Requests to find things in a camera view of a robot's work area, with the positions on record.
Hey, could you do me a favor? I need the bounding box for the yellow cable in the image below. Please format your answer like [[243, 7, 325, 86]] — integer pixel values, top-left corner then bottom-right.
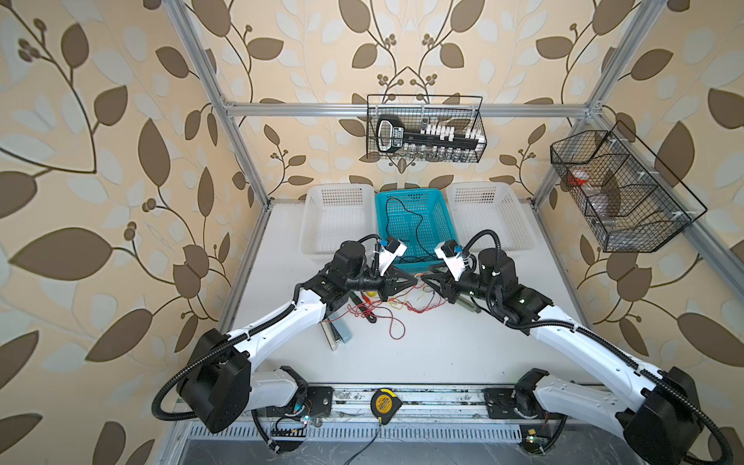
[[386, 293, 443, 312]]

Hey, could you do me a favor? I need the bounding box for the black cable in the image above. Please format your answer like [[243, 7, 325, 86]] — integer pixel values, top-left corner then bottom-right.
[[386, 196, 443, 264]]

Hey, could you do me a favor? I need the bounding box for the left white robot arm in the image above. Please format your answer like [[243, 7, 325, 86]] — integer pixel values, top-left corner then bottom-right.
[[151, 236, 417, 433]]

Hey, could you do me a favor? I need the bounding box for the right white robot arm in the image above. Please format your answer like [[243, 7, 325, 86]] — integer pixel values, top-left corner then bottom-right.
[[422, 240, 735, 464]]

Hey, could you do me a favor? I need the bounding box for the green utility knife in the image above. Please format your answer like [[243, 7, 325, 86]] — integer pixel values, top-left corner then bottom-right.
[[456, 296, 482, 314]]

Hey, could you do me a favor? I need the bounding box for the green pipe wrench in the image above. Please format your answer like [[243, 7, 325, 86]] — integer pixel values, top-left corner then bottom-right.
[[349, 293, 377, 324]]

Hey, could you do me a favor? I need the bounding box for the grey blue stapler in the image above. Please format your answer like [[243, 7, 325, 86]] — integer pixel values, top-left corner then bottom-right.
[[321, 320, 353, 352]]

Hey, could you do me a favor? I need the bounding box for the left white plastic basket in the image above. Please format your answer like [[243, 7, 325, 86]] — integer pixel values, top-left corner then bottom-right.
[[298, 184, 378, 258]]

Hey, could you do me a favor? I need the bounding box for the white plastic basket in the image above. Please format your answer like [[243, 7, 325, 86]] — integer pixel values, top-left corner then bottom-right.
[[298, 184, 378, 258], [445, 182, 537, 252]]

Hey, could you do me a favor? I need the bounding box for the teal plastic basket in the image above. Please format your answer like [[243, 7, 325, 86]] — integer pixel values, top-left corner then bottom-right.
[[375, 188, 458, 274]]

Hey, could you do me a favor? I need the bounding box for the right white plastic basket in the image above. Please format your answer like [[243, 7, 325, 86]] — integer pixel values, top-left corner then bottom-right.
[[445, 182, 537, 252]]

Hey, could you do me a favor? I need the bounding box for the yellow tape measure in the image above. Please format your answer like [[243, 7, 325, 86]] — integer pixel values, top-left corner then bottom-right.
[[370, 389, 403, 425]]

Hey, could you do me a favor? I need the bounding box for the red item in basket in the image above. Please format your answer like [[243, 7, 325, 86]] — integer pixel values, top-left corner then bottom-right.
[[566, 169, 591, 187]]

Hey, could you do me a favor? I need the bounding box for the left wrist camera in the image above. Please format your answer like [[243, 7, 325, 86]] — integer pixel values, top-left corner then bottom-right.
[[377, 236, 407, 276]]

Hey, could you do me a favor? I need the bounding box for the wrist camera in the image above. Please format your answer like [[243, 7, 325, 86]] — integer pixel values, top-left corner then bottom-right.
[[434, 239, 467, 281], [377, 236, 407, 276]]

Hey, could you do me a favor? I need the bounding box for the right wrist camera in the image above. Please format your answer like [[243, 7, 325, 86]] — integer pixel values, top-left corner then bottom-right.
[[434, 239, 467, 281]]

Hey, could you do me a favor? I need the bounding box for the back black wire basket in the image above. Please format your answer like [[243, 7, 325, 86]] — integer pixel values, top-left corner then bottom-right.
[[365, 93, 487, 164]]

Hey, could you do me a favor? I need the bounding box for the black wire basket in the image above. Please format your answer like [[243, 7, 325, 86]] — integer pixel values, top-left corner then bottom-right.
[[550, 121, 708, 253], [365, 93, 487, 164]]

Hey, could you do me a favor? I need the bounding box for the right black wire basket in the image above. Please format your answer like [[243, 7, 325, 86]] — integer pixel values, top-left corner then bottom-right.
[[550, 121, 708, 253]]

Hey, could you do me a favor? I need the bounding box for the aluminium frame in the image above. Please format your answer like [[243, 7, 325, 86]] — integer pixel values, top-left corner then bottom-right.
[[144, 0, 744, 465]]

